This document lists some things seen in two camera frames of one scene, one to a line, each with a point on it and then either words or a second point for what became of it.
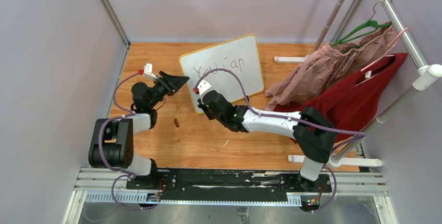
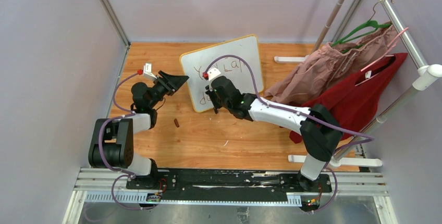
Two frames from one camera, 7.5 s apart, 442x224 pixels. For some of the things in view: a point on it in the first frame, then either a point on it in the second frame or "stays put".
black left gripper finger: x=175 y=82 stays put
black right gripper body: x=208 y=113 -> x=217 y=102
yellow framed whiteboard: x=241 y=55 stays put
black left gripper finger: x=174 y=83 stays put
